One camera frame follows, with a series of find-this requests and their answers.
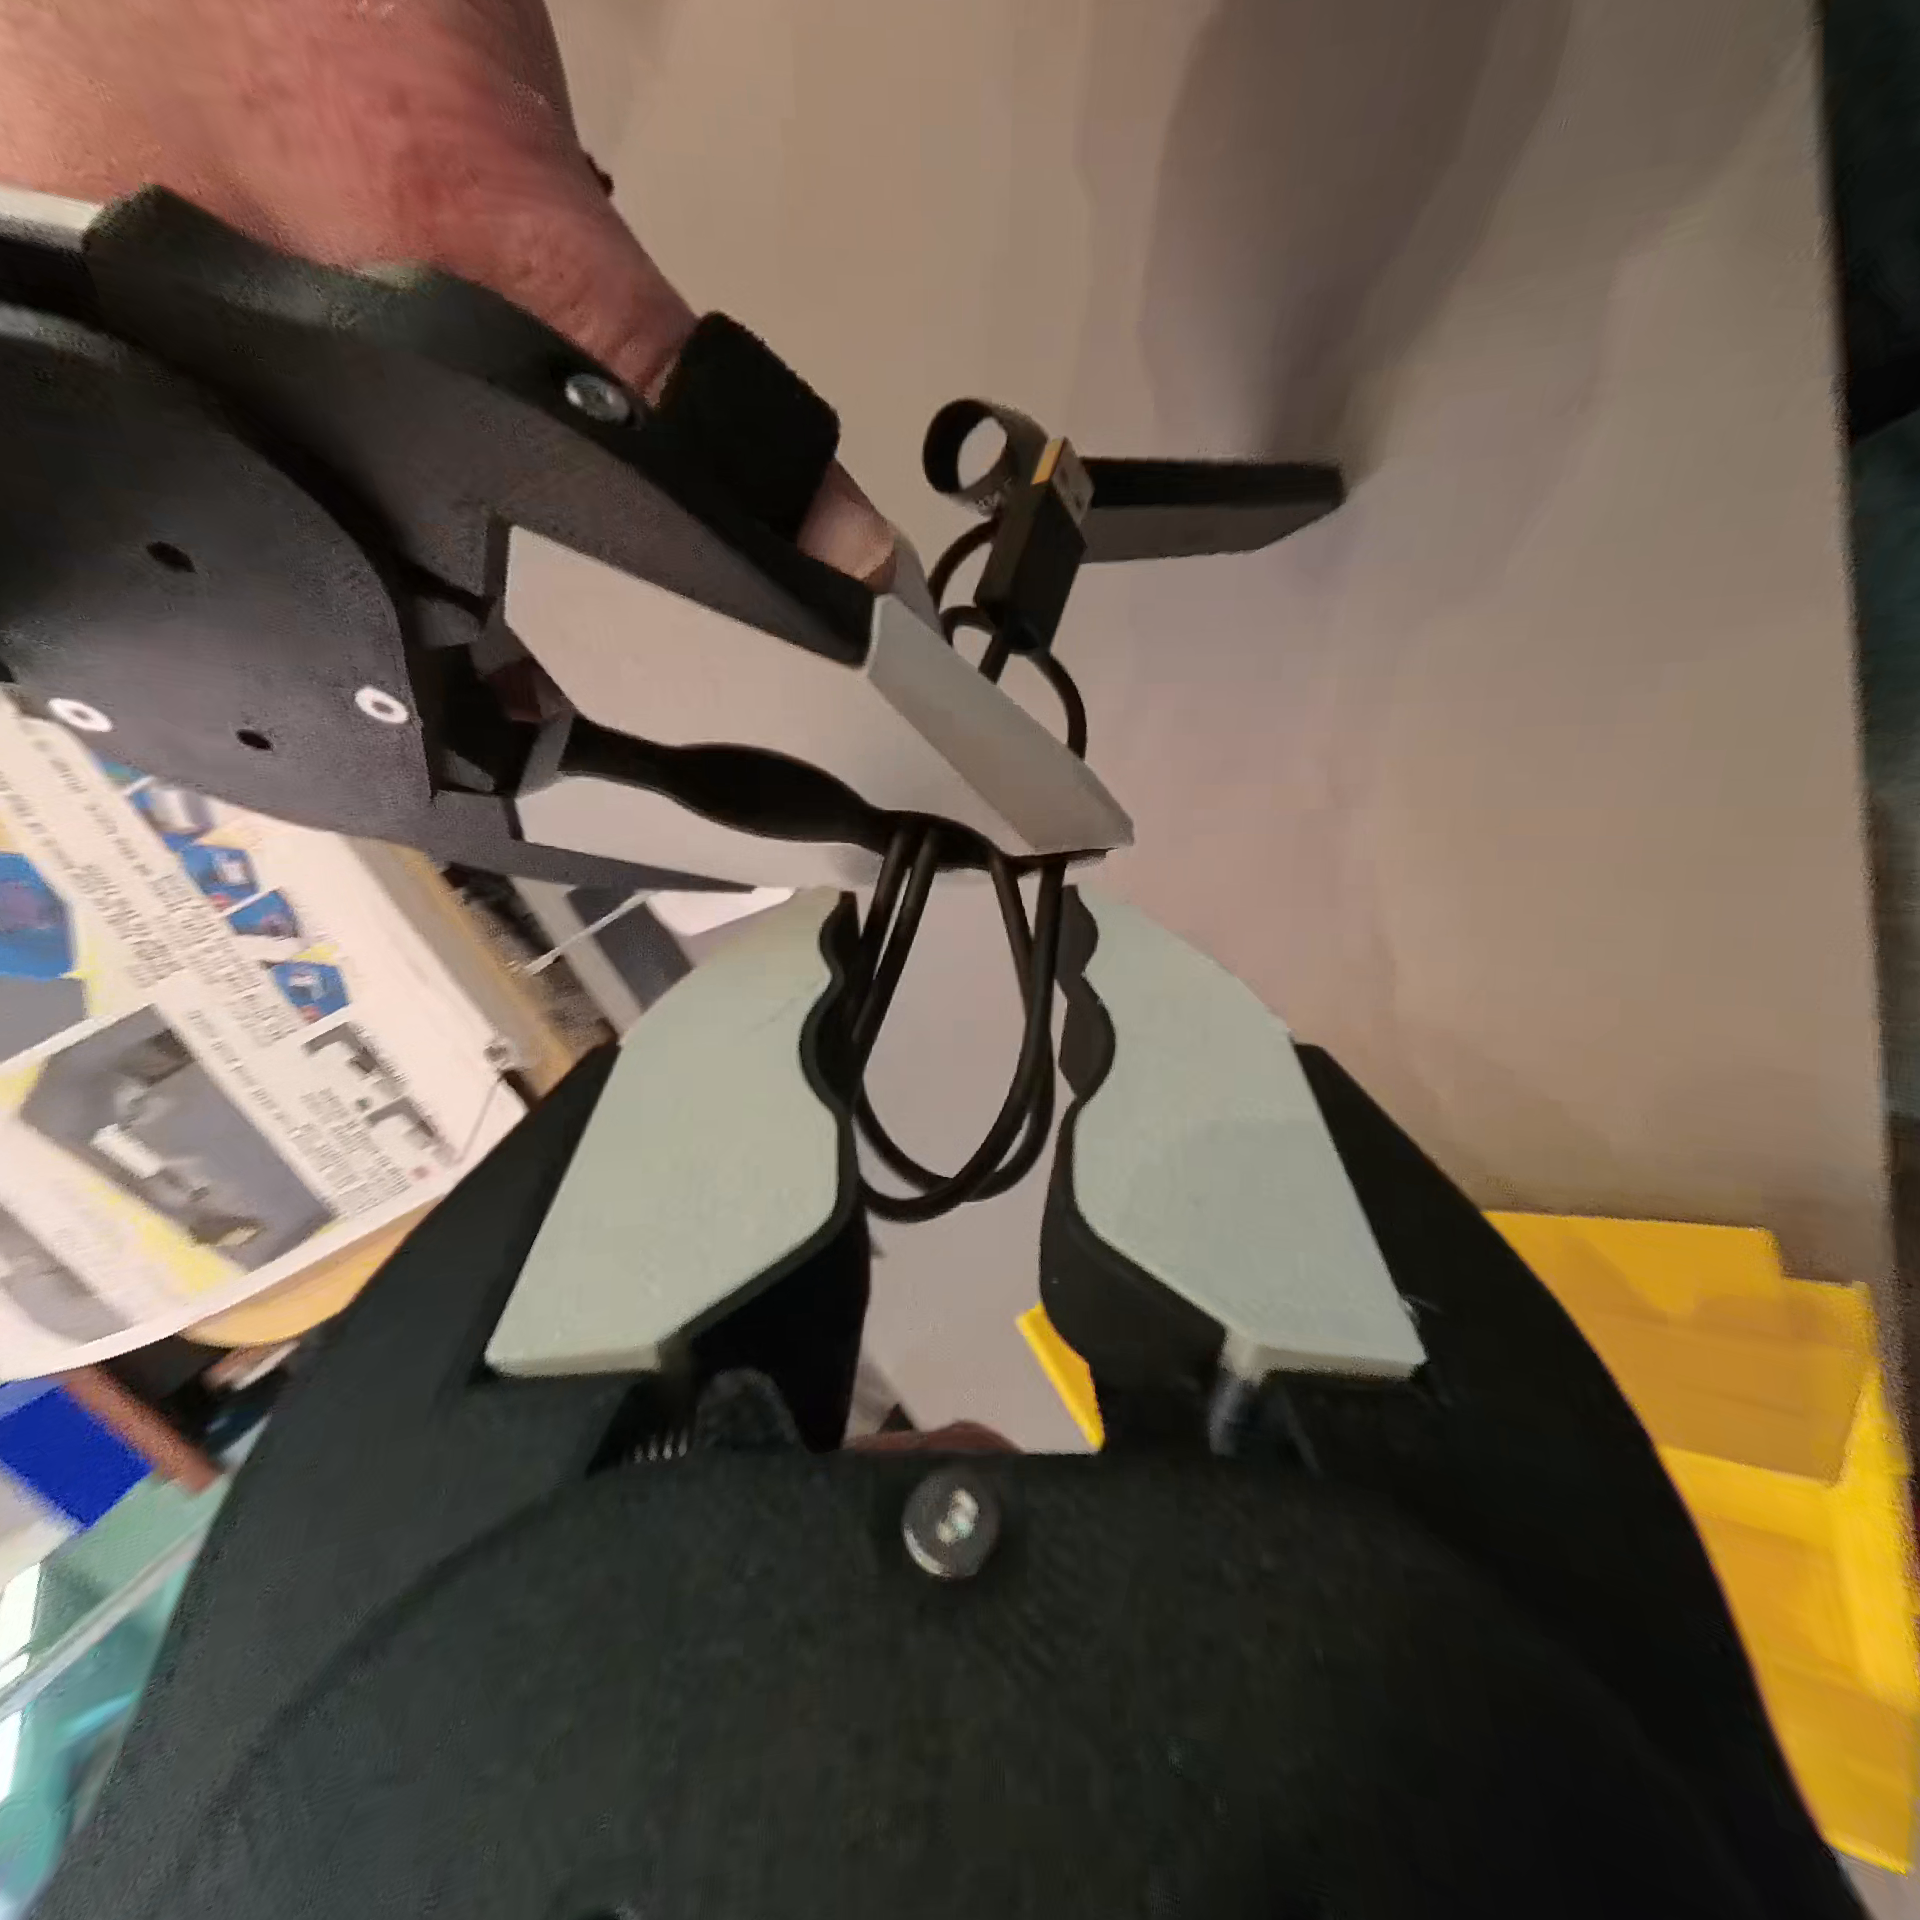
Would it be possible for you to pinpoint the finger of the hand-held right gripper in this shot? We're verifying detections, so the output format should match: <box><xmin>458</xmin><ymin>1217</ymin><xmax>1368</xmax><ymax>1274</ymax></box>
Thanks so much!
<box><xmin>496</xmin><ymin>526</ymin><xmax>1136</xmax><ymax>849</ymax></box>
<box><xmin>517</xmin><ymin>765</ymin><xmax>904</xmax><ymax>894</ymax></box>

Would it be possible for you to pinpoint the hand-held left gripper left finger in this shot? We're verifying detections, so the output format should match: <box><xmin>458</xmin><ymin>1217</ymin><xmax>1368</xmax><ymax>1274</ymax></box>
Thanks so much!
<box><xmin>480</xmin><ymin>896</ymin><xmax>873</xmax><ymax>1386</ymax></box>

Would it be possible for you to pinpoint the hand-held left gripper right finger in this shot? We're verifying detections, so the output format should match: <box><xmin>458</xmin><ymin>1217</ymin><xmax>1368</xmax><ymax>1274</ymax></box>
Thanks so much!
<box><xmin>1037</xmin><ymin>879</ymin><xmax>1426</xmax><ymax>1386</ymax></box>

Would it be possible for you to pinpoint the dark grey hub cable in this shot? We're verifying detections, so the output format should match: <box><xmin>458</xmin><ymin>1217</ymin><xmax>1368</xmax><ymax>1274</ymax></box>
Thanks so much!
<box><xmin>826</xmin><ymin>398</ymin><xmax>1097</xmax><ymax>1224</ymax></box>

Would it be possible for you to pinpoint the yellow plastic bin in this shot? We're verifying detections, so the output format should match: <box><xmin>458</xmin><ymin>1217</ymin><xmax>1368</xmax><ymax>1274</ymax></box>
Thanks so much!
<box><xmin>1015</xmin><ymin>1209</ymin><xmax>1920</xmax><ymax>1868</ymax></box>

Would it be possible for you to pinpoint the person's right hand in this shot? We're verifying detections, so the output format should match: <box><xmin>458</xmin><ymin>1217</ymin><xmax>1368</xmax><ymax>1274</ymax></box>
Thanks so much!
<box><xmin>0</xmin><ymin>0</ymin><xmax>904</xmax><ymax>588</ymax></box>

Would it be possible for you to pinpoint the printed instruction sheet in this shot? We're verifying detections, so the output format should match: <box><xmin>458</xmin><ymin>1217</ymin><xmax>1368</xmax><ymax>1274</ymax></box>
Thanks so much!
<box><xmin>0</xmin><ymin>690</ymin><xmax>528</xmax><ymax>1382</ymax></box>

